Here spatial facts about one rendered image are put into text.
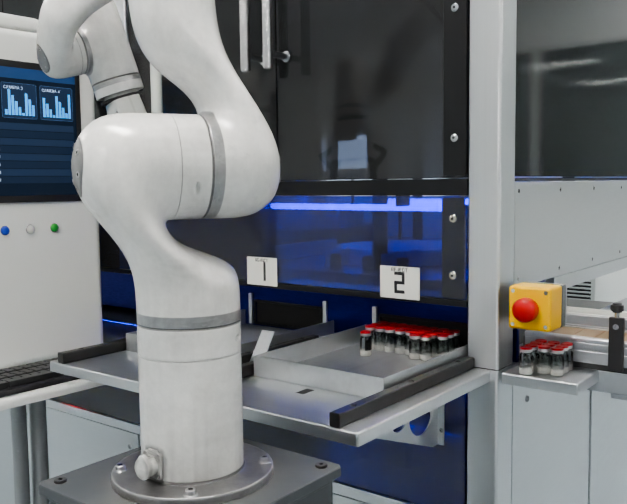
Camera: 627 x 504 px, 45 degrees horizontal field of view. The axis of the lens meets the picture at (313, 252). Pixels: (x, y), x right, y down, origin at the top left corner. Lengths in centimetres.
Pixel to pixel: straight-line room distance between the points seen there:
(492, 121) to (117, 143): 70
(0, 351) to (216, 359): 100
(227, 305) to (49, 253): 102
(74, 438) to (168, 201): 147
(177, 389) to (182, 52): 37
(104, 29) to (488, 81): 65
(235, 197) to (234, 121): 8
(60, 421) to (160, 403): 142
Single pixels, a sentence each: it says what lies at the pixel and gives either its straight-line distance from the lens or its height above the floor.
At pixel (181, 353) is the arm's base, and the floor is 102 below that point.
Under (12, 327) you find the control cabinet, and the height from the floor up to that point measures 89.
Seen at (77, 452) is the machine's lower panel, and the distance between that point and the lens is 224.
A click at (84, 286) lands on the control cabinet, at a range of 189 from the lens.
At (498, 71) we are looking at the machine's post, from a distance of 131.
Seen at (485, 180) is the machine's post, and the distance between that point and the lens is 131.
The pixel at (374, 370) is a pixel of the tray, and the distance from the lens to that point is 131.
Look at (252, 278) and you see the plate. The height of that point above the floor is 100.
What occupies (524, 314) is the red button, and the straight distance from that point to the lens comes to 126.
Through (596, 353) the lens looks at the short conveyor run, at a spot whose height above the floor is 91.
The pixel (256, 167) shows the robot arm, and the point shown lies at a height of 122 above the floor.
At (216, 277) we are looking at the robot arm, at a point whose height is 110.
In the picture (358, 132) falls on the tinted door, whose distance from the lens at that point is 145.
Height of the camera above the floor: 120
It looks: 5 degrees down
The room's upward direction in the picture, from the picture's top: 1 degrees counter-clockwise
